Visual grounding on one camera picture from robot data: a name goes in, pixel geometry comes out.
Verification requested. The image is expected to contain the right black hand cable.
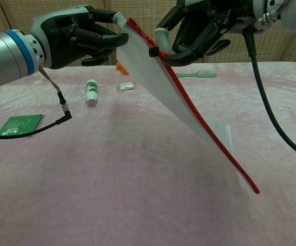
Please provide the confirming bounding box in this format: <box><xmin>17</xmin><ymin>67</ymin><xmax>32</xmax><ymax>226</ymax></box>
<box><xmin>241</xmin><ymin>0</ymin><xmax>296</xmax><ymax>162</ymax></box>

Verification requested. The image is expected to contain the orange plastic block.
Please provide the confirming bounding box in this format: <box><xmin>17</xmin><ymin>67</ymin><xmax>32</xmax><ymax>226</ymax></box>
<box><xmin>115</xmin><ymin>61</ymin><xmax>129</xmax><ymax>76</ymax></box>

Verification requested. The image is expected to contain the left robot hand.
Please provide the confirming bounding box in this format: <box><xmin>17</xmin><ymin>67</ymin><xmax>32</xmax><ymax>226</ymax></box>
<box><xmin>31</xmin><ymin>5</ymin><xmax>129</xmax><ymax>70</ymax></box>

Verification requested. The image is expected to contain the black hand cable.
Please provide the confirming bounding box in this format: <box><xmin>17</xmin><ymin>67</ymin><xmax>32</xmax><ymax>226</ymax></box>
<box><xmin>241</xmin><ymin>0</ymin><xmax>296</xmax><ymax>162</ymax></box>
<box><xmin>0</xmin><ymin>65</ymin><xmax>73</xmax><ymax>140</ymax></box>

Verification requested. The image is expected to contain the green foil packet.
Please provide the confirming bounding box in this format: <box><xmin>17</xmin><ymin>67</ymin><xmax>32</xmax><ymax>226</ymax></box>
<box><xmin>0</xmin><ymin>114</ymin><xmax>44</xmax><ymax>137</ymax></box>

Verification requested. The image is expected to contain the white mesh red-zipper pouch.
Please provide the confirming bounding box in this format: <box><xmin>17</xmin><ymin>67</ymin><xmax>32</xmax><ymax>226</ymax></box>
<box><xmin>116</xmin><ymin>17</ymin><xmax>261</xmax><ymax>195</ymax></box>

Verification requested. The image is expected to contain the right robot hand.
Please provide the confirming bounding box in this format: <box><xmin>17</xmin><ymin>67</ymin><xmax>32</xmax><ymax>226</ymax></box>
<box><xmin>154</xmin><ymin>0</ymin><xmax>256</xmax><ymax>67</ymax></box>

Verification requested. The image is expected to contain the small white eraser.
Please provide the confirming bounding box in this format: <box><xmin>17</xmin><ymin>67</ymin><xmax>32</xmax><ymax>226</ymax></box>
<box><xmin>116</xmin><ymin>80</ymin><xmax>136</xmax><ymax>92</ymax></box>

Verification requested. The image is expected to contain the white green glue bottle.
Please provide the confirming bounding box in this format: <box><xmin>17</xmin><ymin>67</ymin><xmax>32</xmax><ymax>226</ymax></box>
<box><xmin>85</xmin><ymin>79</ymin><xmax>100</xmax><ymax>107</ymax></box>

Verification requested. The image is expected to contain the left black hand cable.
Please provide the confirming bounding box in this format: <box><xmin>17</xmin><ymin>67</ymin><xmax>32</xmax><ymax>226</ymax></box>
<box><xmin>0</xmin><ymin>65</ymin><xmax>73</xmax><ymax>140</ymax></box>

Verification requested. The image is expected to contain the pink plush table cloth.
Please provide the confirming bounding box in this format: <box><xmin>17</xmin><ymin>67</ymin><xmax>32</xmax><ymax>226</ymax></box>
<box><xmin>0</xmin><ymin>60</ymin><xmax>296</xmax><ymax>246</ymax></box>

